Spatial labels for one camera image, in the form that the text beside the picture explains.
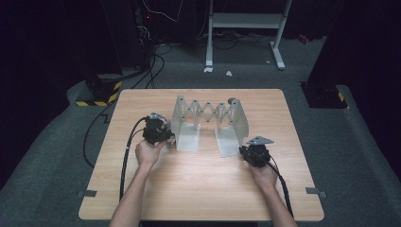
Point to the dark equipment tower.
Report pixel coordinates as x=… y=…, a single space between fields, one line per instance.
x=126 y=31

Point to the white metal stand frame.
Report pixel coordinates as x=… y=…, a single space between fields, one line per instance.
x=246 y=20

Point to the white paper scrap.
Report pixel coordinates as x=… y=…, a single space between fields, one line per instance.
x=208 y=69
x=229 y=73

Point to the person's left hand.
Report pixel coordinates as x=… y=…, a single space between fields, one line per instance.
x=148 y=154

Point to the person's right hand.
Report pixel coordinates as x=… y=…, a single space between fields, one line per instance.
x=263 y=178

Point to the grey tape piece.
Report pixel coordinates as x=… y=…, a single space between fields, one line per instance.
x=313 y=190
x=87 y=193

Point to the red object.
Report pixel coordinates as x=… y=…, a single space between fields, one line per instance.
x=303 y=39

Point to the black yellow striped base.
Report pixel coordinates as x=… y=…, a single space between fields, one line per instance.
x=324 y=96
x=101 y=91

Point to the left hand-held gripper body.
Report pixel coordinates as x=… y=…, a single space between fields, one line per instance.
x=156 y=132

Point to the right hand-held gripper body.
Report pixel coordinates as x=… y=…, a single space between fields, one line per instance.
x=258 y=154

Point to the expandable metal bookend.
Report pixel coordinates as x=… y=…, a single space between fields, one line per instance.
x=233 y=123

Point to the grey round table grommet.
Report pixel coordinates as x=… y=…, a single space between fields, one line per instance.
x=232 y=100

